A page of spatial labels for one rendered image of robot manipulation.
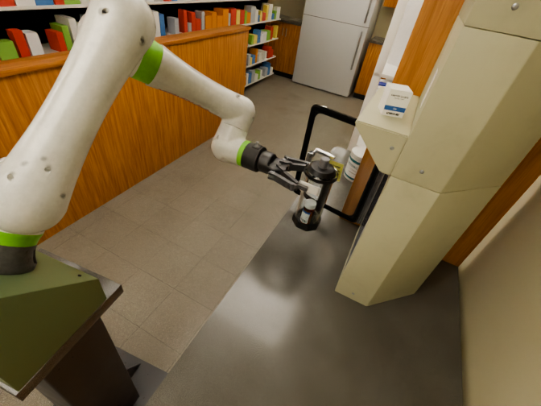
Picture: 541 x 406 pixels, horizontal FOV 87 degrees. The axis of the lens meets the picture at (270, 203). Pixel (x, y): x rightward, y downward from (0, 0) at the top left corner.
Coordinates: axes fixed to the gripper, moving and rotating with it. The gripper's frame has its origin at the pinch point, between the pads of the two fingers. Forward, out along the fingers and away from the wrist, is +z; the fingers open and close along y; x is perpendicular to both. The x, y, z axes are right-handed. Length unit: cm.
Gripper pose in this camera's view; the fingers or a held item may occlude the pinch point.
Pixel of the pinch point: (316, 181)
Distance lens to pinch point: 94.3
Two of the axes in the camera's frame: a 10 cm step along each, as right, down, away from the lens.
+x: -1.3, 7.5, 6.4
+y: 4.5, -5.3, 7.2
